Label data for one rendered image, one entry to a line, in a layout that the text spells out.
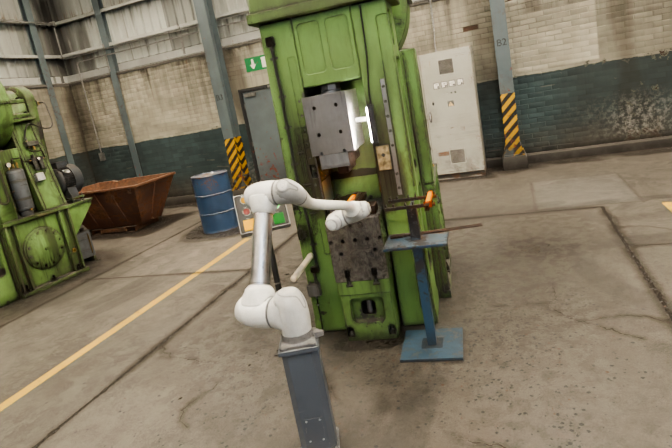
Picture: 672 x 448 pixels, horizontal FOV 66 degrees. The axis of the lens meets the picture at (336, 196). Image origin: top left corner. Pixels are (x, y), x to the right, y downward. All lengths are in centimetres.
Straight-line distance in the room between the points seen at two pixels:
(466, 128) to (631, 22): 288
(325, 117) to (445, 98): 535
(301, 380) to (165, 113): 931
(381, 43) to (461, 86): 518
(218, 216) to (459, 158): 399
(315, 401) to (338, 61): 213
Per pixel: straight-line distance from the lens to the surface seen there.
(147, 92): 1168
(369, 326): 377
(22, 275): 745
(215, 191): 798
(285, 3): 365
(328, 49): 359
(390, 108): 353
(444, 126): 870
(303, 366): 264
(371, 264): 357
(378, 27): 354
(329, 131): 346
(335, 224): 308
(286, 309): 252
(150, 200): 983
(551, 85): 926
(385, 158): 354
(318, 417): 278
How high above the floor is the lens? 177
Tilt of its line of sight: 11 degrees down
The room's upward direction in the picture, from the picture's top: 10 degrees counter-clockwise
